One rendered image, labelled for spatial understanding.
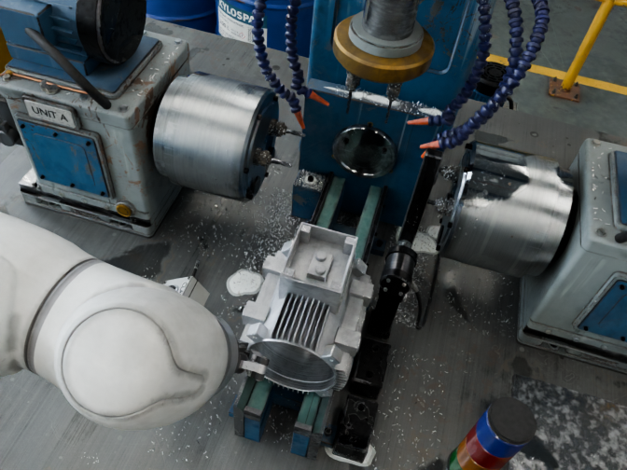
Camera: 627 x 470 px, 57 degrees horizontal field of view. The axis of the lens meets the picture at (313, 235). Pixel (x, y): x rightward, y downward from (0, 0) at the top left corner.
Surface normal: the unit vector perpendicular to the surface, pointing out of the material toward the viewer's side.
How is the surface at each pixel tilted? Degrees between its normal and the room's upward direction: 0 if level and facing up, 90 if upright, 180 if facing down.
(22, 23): 90
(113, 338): 22
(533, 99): 0
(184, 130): 47
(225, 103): 17
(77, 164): 90
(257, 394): 0
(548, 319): 90
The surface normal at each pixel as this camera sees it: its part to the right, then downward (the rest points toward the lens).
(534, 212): -0.11, -0.03
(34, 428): 0.08, -0.63
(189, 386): 0.88, 0.37
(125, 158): -0.27, 0.72
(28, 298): 0.04, -0.29
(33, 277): 0.22, -0.47
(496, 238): -0.24, 0.51
